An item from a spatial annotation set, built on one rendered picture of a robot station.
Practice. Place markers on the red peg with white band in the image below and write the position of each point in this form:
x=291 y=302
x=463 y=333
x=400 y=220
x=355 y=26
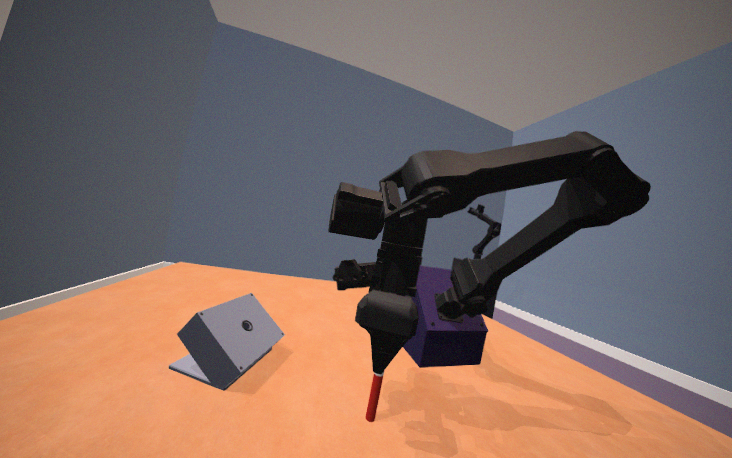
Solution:
x=374 y=397

